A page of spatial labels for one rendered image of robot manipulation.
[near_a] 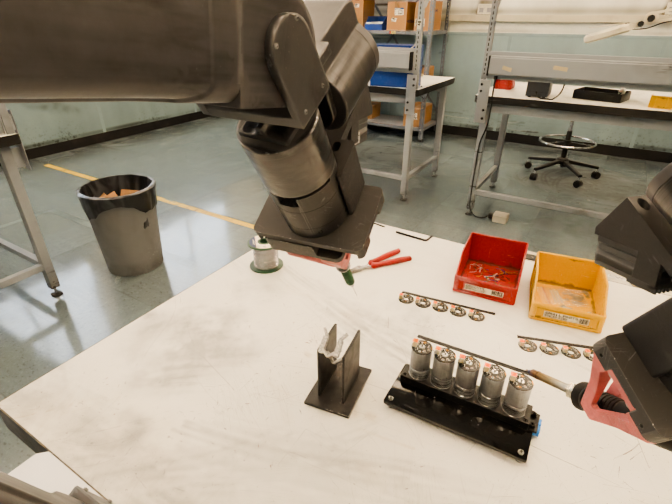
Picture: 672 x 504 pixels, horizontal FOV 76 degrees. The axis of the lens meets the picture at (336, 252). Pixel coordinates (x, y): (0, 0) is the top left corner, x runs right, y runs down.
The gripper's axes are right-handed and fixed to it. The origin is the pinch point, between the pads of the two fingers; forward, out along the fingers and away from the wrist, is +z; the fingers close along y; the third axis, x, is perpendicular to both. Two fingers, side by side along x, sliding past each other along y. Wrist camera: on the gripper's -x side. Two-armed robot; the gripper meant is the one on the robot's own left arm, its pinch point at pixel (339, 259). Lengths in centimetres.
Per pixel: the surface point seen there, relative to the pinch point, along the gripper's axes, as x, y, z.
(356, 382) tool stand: 8.9, -1.7, 16.0
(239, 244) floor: -68, 122, 158
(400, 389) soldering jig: 8.2, -7.3, 15.7
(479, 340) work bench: -3.1, -15.0, 24.6
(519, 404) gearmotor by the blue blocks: 6.5, -20.2, 13.3
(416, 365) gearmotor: 5.3, -8.6, 13.8
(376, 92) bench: -192, 76, 155
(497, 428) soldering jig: 9.3, -18.6, 14.9
